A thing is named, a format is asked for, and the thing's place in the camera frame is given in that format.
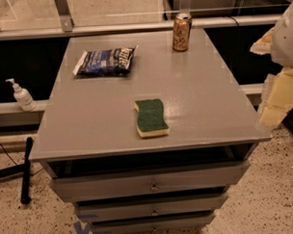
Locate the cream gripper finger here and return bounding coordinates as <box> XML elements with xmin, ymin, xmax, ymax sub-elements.
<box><xmin>251</xmin><ymin>28</ymin><xmax>274</xmax><ymax>55</ymax></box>
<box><xmin>257</xmin><ymin>66</ymin><xmax>293</xmax><ymax>128</ymax></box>

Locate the orange soda can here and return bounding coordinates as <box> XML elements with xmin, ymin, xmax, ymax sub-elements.
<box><xmin>173</xmin><ymin>13</ymin><xmax>193</xmax><ymax>51</ymax></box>

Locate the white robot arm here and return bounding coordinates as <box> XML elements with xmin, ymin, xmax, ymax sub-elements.
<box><xmin>251</xmin><ymin>2</ymin><xmax>293</xmax><ymax>129</ymax></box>

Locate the green and yellow sponge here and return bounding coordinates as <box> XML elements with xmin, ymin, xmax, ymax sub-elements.
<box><xmin>134</xmin><ymin>98</ymin><xmax>170</xmax><ymax>139</ymax></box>

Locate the blue chip bag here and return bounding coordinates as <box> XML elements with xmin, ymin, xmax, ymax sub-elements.
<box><xmin>72</xmin><ymin>47</ymin><xmax>137</xmax><ymax>77</ymax></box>

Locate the middle grey drawer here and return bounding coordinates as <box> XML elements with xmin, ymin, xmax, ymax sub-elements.
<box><xmin>74</xmin><ymin>194</ymin><xmax>228</xmax><ymax>222</ymax></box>

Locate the grey drawer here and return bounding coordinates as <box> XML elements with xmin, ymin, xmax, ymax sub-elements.
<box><xmin>50</xmin><ymin>160</ymin><xmax>251</xmax><ymax>202</ymax></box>
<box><xmin>91</xmin><ymin>211</ymin><xmax>215</xmax><ymax>234</ymax></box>
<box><xmin>74</xmin><ymin>194</ymin><xmax>228</xmax><ymax>222</ymax></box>

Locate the grey drawer cabinet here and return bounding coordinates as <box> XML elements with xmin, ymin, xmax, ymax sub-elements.
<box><xmin>30</xmin><ymin>29</ymin><xmax>269</xmax><ymax>234</ymax></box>

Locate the top grey drawer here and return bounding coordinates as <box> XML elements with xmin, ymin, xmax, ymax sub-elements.
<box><xmin>50</xmin><ymin>160</ymin><xmax>251</xmax><ymax>202</ymax></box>

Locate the bottom grey drawer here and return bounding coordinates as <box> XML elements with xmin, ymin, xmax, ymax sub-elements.
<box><xmin>91</xmin><ymin>211</ymin><xmax>215</xmax><ymax>234</ymax></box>

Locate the white pump bottle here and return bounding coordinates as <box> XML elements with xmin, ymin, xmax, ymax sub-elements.
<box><xmin>7</xmin><ymin>78</ymin><xmax>37</xmax><ymax>112</ymax></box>

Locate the black stand leg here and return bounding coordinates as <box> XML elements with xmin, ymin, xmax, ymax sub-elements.
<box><xmin>20</xmin><ymin>138</ymin><xmax>33</xmax><ymax>204</ymax></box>

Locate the metal window rail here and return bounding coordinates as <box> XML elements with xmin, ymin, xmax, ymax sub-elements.
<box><xmin>0</xmin><ymin>0</ymin><xmax>293</xmax><ymax>40</ymax></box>

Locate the black cable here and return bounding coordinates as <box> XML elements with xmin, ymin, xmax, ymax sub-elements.
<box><xmin>0</xmin><ymin>138</ymin><xmax>19</xmax><ymax>167</ymax></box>

